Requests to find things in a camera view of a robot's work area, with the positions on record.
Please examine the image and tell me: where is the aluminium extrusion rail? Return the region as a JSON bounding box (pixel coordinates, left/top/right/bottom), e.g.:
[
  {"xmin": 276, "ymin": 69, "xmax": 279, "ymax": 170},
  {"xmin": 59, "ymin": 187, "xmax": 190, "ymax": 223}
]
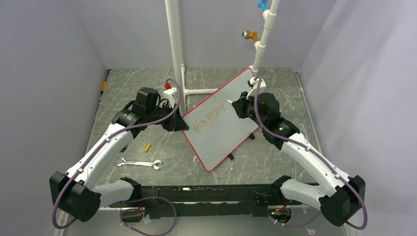
[{"xmin": 52, "ymin": 184, "xmax": 345, "ymax": 229}]

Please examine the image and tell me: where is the blue clamp on pipe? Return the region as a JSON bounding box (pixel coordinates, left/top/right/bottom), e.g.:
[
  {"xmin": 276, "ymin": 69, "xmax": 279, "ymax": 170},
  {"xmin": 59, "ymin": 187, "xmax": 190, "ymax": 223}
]
[{"xmin": 257, "ymin": 0, "xmax": 268, "ymax": 12}]

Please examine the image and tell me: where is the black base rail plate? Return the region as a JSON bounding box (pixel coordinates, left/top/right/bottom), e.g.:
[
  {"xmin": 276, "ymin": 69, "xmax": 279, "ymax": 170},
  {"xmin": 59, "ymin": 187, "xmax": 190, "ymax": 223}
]
[{"xmin": 111, "ymin": 184, "xmax": 301, "ymax": 219}]

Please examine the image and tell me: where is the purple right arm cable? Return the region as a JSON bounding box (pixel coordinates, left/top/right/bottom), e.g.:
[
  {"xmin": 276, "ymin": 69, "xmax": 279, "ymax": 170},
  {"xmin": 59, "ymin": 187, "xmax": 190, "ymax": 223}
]
[{"xmin": 253, "ymin": 76, "xmax": 369, "ymax": 231}]

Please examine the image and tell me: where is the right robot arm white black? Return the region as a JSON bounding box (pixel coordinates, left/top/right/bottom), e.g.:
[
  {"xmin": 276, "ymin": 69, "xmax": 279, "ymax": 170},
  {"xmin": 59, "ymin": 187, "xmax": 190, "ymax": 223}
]
[{"xmin": 231, "ymin": 92, "xmax": 368, "ymax": 230}]

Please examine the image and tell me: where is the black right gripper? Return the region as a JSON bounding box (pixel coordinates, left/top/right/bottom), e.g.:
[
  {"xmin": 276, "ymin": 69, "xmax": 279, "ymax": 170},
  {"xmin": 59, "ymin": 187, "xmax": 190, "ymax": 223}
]
[{"xmin": 233, "ymin": 90, "xmax": 267, "ymax": 128}]

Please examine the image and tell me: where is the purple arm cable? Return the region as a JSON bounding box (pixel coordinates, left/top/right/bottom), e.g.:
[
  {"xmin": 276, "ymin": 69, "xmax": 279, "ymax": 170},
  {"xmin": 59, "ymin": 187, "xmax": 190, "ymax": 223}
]
[
  {"xmin": 52, "ymin": 78, "xmax": 182, "ymax": 236},
  {"xmin": 253, "ymin": 76, "xmax": 369, "ymax": 231}
]

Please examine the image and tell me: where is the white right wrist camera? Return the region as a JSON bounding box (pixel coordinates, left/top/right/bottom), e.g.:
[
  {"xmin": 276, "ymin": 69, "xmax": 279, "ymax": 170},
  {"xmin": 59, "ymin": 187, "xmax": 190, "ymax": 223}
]
[{"xmin": 246, "ymin": 76, "xmax": 266, "ymax": 99}]

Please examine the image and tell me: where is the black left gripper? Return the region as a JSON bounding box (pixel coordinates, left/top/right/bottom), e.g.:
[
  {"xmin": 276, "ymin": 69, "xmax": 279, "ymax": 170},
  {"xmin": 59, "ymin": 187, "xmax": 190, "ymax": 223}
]
[{"xmin": 146, "ymin": 101, "xmax": 187, "ymax": 131}]

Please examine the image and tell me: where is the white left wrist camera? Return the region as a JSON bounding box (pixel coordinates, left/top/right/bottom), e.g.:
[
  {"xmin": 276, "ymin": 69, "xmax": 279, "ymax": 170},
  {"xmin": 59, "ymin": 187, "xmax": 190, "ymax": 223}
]
[{"xmin": 162, "ymin": 83, "xmax": 178, "ymax": 108}]

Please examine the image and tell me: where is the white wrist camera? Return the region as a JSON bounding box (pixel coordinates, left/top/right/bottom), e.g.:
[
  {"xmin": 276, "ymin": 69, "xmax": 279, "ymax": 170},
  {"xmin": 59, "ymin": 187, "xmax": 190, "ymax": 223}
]
[
  {"xmin": 162, "ymin": 83, "xmax": 178, "ymax": 108},
  {"xmin": 246, "ymin": 76, "xmax": 266, "ymax": 99}
]

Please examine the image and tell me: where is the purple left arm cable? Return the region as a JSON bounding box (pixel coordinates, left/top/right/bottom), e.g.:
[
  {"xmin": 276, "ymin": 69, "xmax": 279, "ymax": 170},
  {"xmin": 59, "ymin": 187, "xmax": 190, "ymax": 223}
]
[{"xmin": 52, "ymin": 78, "xmax": 182, "ymax": 236}]

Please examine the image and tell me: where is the silver open-end wrench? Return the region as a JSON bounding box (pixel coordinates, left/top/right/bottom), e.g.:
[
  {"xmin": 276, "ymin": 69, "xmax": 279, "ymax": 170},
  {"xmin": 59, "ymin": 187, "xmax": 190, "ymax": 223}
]
[{"xmin": 113, "ymin": 157, "xmax": 163, "ymax": 171}]

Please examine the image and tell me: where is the orange camera on pipe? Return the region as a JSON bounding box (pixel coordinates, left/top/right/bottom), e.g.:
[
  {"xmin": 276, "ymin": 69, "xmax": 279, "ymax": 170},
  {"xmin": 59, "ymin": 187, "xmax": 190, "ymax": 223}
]
[{"xmin": 241, "ymin": 30, "xmax": 259, "ymax": 43}]

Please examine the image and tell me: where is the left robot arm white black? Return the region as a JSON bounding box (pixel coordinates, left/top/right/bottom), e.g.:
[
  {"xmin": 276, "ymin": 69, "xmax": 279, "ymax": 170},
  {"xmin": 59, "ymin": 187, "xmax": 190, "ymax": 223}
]
[{"xmin": 49, "ymin": 87, "xmax": 189, "ymax": 228}]

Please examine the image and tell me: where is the white PVC pipe frame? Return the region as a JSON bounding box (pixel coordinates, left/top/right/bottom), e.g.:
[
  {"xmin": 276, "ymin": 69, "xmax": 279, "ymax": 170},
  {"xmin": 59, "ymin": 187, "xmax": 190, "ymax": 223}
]
[{"xmin": 164, "ymin": 0, "xmax": 280, "ymax": 102}]

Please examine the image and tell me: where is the pink framed whiteboard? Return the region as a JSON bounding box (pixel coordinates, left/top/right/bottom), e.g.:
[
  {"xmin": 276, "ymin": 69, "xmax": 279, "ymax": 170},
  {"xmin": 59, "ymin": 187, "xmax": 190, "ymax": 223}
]
[{"xmin": 182, "ymin": 68, "xmax": 258, "ymax": 172}]

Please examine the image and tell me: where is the orange tab on table edge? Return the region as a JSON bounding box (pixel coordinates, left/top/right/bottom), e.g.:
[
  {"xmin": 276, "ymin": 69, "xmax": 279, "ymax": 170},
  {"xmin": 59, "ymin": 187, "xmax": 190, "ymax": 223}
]
[{"xmin": 100, "ymin": 81, "xmax": 107, "ymax": 94}]

